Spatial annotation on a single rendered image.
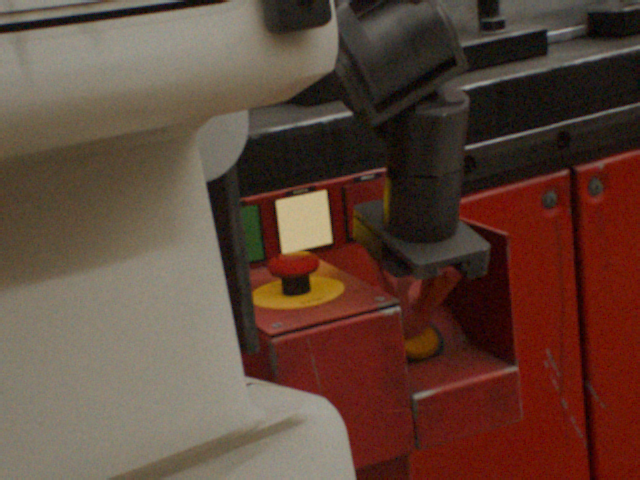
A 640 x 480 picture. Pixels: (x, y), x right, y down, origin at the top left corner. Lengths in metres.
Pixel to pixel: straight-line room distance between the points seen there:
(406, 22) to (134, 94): 0.57
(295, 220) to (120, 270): 0.67
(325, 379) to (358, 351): 0.03
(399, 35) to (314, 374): 0.24
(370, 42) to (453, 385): 0.27
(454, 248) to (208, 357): 0.56
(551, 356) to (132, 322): 1.01
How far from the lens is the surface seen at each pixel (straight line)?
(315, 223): 1.02
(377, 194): 1.04
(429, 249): 0.91
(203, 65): 0.29
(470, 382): 0.94
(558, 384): 1.35
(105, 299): 0.35
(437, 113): 0.87
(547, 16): 1.43
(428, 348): 0.99
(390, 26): 0.84
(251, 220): 0.99
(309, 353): 0.87
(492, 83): 1.23
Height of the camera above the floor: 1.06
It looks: 15 degrees down
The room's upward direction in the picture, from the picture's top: 7 degrees counter-clockwise
